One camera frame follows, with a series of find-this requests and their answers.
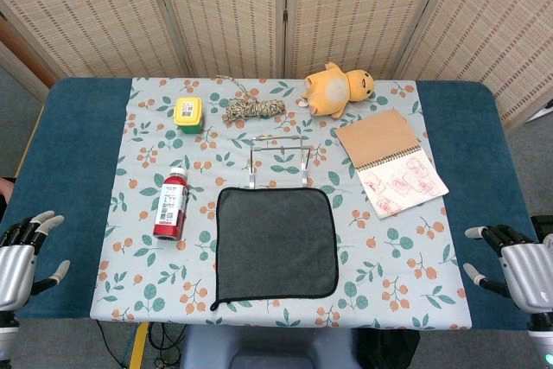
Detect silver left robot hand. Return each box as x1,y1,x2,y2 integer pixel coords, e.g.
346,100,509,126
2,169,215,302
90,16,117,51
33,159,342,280
0,210,71,314

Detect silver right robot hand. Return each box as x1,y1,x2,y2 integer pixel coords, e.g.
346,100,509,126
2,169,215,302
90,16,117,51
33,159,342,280
462,224,553,316

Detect dark grey blue cloth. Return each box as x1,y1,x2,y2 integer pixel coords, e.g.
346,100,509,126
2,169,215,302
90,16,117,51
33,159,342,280
210,187,340,312

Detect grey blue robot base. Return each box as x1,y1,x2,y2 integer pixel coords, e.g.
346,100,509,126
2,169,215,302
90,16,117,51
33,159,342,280
181,325,359,369

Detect black box on floor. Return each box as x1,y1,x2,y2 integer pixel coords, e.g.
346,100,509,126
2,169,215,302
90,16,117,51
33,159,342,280
530,214,553,240

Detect dark object beside table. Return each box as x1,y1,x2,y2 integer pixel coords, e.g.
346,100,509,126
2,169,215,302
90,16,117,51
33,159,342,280
0,176,14,214

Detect blue table cover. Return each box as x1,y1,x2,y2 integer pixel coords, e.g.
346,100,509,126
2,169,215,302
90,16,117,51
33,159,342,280
0,77,543,331

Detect floral patterned tablecloth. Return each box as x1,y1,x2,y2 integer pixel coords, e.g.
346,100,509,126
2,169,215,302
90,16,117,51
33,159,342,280
89,77,472,330

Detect yellow floor strip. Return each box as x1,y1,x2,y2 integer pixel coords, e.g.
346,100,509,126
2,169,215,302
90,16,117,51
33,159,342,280
129,322,150,369

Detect red drink bottle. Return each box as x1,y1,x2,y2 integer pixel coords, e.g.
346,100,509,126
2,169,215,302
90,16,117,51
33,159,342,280
152,167,189,241

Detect spiral notebook with brown cover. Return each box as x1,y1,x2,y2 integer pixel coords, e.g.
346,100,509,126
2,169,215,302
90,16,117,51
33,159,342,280
334,110,450,219

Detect yellow lidded green container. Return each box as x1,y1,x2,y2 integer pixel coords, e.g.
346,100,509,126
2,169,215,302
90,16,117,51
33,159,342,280
173,96,204,134

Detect woven folding screen panel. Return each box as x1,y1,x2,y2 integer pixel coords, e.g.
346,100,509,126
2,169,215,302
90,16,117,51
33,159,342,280
149,0,289,80
283,0,459,80
0,0,194,80
392,0,553,128

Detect yellow plush toy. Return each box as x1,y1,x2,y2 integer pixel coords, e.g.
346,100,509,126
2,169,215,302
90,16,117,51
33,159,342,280
297,61,376,119

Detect black floor cables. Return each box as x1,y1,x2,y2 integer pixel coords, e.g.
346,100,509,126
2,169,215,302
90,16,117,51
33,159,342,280
92,321,187,369

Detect brown wooden door frame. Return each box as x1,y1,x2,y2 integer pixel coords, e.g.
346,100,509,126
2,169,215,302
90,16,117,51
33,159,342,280
0,12,57,89

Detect small metal wire rack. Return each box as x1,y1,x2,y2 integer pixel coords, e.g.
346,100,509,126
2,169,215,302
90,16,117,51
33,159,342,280
248,136,312,191

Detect bundled braided rope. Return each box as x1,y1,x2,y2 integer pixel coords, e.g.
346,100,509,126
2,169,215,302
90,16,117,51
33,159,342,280
214,76,288,124

